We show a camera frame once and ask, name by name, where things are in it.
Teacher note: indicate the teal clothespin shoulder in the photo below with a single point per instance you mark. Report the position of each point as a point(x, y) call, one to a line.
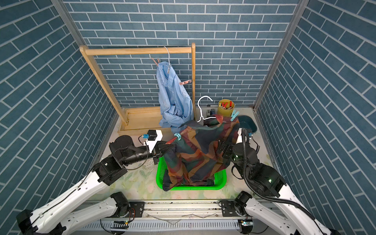
point(234, 114)
point(178, 136)

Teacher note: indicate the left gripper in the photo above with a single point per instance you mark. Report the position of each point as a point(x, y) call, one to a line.
point(157, 152)

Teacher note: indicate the red clothespins in bucket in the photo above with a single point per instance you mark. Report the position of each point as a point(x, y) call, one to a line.
point(226, 105)

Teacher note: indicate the wooden clothes rack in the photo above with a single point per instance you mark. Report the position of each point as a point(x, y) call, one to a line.
point(128, 77)

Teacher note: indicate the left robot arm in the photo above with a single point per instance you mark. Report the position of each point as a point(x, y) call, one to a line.
point(61, 216)

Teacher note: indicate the plaid long-sleeve shirt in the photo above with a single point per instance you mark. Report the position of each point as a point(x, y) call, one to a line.
point(194, 161)

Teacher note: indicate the yellow metal bucket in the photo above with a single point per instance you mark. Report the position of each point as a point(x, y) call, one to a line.
point(222, 112)

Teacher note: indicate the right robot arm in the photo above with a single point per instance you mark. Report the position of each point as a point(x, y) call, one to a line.
point(271, 200)

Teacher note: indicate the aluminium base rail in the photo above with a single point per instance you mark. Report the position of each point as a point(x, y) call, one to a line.
point(181, 217)

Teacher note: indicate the pink clothespin left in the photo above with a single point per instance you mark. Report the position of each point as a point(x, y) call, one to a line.
point(156, 61)

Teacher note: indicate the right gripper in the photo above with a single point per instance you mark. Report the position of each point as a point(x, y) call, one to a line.
point(220, 147)

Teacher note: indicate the white wire hanger blue shirt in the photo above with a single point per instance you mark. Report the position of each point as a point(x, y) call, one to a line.
point(168, 60)

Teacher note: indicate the teal plastic tub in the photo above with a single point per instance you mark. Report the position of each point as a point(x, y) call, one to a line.
point(247, 122)

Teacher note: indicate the light blue long-sleeve shirt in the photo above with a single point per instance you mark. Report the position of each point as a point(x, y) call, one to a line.
point(176, 105)

